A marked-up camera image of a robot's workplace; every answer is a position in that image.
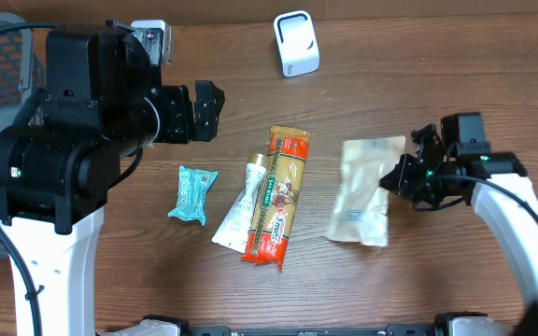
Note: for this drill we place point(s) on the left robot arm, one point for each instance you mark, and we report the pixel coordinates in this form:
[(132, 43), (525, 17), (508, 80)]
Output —
[(103, 100)]

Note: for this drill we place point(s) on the white barcode scanner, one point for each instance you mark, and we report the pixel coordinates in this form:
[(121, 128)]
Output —
[(296, 42)]

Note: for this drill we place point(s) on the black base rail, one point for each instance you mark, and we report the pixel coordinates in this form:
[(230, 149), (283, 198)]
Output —
[(389, 330)]

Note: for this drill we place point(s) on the teal snack bar wrapper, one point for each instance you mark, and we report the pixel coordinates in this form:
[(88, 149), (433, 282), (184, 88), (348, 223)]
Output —
[(193, 186)]

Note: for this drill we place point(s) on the orange spaghetti package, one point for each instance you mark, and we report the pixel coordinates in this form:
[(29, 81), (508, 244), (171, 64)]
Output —
[(279, 192)]

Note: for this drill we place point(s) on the beige resealable pouch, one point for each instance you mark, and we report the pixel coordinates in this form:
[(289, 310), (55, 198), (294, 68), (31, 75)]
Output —
[(360, 213)]

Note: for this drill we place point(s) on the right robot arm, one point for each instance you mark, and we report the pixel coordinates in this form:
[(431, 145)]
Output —
[(502, 195)]

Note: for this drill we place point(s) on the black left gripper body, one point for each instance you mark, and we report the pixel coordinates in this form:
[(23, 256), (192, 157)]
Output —
[(172, 128)]

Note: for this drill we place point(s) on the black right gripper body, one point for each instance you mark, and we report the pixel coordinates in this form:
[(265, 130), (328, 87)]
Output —
[(414, 182)]

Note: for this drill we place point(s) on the white tube with gold cap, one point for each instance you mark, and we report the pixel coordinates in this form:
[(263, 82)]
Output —
[(233, 230)]

